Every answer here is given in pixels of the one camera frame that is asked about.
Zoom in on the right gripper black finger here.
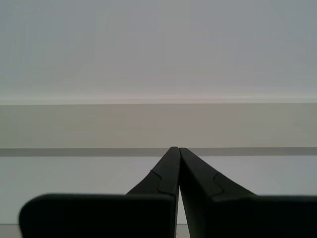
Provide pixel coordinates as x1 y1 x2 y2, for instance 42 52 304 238
19 146 180 238
178 147 317 238

